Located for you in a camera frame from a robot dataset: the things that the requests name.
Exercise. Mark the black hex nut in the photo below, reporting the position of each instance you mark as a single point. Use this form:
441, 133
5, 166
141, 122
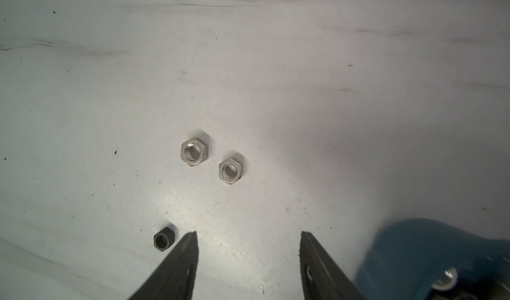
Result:
164, 239

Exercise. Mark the silver hex nut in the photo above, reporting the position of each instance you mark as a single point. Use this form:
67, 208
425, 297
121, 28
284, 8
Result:
194, 151
230, 171
446, 281

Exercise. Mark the teal storage box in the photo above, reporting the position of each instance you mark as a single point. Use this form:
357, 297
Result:
407, 257

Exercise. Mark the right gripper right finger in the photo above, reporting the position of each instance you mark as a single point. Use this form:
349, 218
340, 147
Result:
321, 277

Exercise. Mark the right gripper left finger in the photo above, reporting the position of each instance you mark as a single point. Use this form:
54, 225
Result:
175, 277

